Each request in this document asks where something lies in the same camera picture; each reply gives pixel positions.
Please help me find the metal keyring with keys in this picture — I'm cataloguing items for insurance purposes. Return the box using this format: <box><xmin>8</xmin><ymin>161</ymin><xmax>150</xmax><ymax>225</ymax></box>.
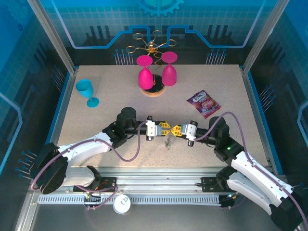
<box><xmin>165</xmin><ymin>120</ymin><xmax>175</xmax><ymax>151</ymax></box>

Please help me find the purple candy bag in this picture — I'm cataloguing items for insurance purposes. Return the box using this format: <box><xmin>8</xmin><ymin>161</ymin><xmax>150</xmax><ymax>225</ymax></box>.
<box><xmin>186</xmin><ymin>90</ymin><xmax>221</xmax><ymax>120</ymax></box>

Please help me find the pink plastic wine glass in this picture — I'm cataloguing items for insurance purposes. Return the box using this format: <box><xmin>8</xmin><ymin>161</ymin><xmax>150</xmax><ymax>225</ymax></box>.
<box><xmin>136</xmin><ymin>55</ymin><xmax>154</xmax><ymax>90</ymax></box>
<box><xmin>160</xmin><ymin>51</ymin><xmax>178</xmax><ymax>87</ymax></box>

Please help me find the blue plastic wine glass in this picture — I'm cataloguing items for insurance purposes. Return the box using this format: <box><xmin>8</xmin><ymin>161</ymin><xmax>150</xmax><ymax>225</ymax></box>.
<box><xmin>75</xmin><ymin>78</ymin><xmax>100</xmax><ymax>108</ymax></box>

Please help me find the white round cap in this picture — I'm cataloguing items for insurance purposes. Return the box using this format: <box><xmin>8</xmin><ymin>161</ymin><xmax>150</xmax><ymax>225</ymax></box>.
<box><xmin>112</xmin><ymin>194</ymin><xmax>132</xmax><ymax>214</ymax></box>

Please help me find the gold wire rack cork base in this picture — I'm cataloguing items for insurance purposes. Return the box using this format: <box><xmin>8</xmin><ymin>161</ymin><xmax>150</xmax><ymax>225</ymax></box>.
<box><xmin>126</xmin><ymin>30</ymin><xmax>176</xmax><ymax>98</ymax></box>

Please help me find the aluminium table side rail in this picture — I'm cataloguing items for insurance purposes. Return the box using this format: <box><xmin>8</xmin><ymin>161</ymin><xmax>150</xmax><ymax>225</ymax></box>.
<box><xmin>38</xmin><ymin>69</ymin><xmax>79</xmax><ymax>169</ymax></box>
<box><xmin>240</xmin><ymin>66</ymin><xmax>284</xmax><ymax>176</ymax></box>

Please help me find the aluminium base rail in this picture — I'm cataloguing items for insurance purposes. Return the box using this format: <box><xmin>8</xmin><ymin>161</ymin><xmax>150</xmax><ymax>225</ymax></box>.
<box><xmin>69</xmin><ymin>167</ymin><xmax>272</xmax><ymax>193</ymax></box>

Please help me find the slotted grey cable duct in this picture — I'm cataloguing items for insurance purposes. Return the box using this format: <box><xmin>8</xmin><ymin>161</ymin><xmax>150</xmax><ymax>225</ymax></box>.
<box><xmin>37</xmin><ymin>194</ymin><xmax>222</xmax><ymax>205</ymax></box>

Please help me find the base wire bundle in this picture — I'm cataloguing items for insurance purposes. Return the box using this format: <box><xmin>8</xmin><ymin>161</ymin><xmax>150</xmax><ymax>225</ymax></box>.
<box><xmin>83</xmin><ymin>191</ymin><xmax>103</xmax><ymax>211</ymax></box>
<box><xmin>219</xmin><ymin>191</ymin><xmax>246</xmax><ymax>210</ymax></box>

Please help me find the aluminium frame post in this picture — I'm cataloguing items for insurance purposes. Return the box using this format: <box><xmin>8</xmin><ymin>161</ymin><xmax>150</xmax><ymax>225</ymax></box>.
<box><xmin>241</xmin><ymin>0</ymin><xmax>284</xmax><ymax>76</ymax></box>
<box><xmin>26</xmin><ymin>0</ymin><xmax>79</xmax><ymax>76</ymax></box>

